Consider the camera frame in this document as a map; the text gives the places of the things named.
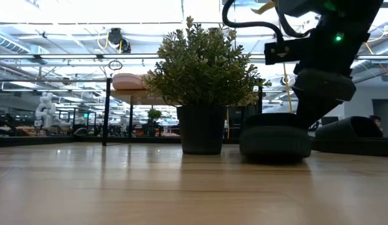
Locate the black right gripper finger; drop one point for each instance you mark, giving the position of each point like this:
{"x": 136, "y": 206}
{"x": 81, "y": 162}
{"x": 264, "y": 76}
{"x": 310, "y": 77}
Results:
{"x": 325, "y": 84}
{"x": 313, "y": 111}

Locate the black slide sandal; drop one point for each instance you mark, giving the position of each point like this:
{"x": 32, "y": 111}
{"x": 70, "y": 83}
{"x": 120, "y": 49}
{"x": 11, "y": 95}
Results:
{"x": 275, "y": 140}
{"x": 350, "y": 128}

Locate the pink slide sandal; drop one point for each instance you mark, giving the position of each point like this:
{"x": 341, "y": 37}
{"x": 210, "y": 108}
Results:
{"x": 128, "y": 82}

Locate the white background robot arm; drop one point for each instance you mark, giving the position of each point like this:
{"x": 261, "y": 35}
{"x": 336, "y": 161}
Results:
{"x": 45, "y": 109}

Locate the wooden shelf black metal legs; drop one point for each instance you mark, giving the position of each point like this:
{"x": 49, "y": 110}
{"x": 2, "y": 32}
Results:
{"x": 106, "y": 109}

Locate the person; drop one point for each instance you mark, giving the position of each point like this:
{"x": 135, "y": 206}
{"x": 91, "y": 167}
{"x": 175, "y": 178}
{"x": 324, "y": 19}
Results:
{"x": 376, "y": 120}

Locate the yellow tag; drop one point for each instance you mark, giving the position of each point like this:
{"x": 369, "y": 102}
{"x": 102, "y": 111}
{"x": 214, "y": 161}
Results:
{"x": 264, "y": 7}

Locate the green potted plant black pot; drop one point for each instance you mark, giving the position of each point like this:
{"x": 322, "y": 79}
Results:
{"x": 201, "y": 72}

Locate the small background green plant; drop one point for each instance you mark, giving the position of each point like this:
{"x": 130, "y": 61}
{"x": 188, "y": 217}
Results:
{"x": 154, "y": 115}

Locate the black ceiling device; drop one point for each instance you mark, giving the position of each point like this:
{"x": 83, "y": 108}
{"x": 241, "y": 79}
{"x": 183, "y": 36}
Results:
{"x": 119, "y": 39}

